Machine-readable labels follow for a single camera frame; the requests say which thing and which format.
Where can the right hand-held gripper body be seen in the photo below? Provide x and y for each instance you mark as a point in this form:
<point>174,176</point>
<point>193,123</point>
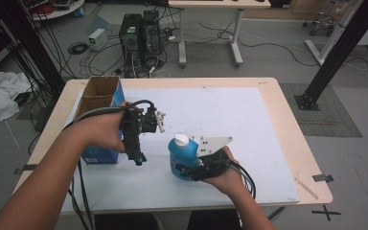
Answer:
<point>211,145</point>

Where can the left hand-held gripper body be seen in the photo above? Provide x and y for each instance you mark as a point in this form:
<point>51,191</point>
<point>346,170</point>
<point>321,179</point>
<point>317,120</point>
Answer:
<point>139,123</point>

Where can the blue spray bottle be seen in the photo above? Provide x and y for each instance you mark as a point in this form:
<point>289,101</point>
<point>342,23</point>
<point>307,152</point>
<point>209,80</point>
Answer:
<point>183,153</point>

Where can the person's left hand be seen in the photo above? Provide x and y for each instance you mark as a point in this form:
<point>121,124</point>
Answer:
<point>102,131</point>

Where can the person's right hand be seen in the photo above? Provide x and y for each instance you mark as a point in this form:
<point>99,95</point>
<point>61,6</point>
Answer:
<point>231,180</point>

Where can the white table mat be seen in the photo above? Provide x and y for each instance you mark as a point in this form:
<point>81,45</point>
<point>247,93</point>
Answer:
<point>236,121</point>

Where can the cardboard box with blue sides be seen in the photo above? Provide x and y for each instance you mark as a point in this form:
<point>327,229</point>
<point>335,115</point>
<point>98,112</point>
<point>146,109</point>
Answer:
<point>100,91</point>

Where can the person's right leg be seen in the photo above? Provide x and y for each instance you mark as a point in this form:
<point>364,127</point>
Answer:
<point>212,221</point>

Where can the person's leg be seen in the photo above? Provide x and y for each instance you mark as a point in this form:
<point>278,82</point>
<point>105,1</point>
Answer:
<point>124,222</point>
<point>212,221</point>

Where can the person's left leg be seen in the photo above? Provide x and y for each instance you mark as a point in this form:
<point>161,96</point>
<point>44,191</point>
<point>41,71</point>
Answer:
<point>124,222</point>

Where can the light wooden table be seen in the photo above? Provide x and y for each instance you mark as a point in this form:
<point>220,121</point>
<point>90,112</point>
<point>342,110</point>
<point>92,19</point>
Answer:
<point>287,127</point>

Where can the black computer tower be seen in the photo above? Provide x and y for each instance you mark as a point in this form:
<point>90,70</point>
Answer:
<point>130,40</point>
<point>151,32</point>

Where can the small white device box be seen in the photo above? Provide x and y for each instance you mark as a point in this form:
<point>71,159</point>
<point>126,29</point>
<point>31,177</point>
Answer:
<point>97,39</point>

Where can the thin wooden stick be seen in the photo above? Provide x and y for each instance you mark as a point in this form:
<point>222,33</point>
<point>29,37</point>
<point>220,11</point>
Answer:
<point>306,189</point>

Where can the black tape strip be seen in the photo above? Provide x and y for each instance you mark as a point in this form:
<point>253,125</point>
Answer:
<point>26,168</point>

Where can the small black tape piece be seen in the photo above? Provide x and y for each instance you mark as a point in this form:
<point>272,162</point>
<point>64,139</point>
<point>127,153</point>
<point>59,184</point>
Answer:
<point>322,178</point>

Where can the grey floor mat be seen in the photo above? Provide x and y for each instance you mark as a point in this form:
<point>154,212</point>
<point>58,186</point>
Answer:
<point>322,111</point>

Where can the black tape cross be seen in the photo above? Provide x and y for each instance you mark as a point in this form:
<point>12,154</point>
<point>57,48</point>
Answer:
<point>326,212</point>

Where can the round white table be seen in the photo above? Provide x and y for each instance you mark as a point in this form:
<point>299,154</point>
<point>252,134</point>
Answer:
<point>57,9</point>

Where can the white desk with legs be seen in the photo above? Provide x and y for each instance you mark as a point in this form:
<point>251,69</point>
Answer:
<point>218,4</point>

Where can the white metal stand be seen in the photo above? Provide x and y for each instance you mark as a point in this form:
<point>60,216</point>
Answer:
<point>330,35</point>

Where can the wheeled chair base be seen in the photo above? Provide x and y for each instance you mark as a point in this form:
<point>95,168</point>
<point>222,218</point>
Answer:
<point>322,23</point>

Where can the black metal frame post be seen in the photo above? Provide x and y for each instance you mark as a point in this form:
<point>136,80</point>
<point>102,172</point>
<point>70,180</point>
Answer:
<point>33,44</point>

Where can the black metal post with base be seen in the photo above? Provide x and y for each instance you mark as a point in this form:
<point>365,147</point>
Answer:
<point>345,51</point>

